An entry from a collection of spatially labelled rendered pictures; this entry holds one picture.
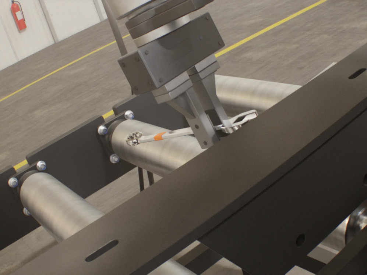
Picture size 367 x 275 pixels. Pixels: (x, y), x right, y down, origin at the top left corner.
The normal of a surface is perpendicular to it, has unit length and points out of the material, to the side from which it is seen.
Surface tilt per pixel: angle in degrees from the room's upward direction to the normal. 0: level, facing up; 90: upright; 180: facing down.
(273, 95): 37
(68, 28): 90
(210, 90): 78
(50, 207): 25
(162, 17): 90
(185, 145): 14
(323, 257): 0
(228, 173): 0
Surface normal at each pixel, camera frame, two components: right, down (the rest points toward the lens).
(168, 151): -0.70, -0.42
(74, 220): -0.48, -0.73
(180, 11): -0.35, 0.40
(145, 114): 0.57, 0.16
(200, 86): -0.64, 0.49
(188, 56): 0.63, -0.12
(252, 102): -0.81, -0.04
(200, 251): -0.30, -0.87
